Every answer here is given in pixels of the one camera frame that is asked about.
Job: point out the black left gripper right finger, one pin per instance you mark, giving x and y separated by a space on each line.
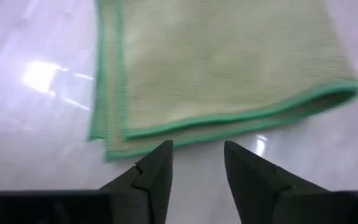
266 205

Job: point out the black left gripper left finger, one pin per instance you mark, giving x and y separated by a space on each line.
129 205

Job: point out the pale green microfiber towel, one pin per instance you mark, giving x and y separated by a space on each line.
213 62

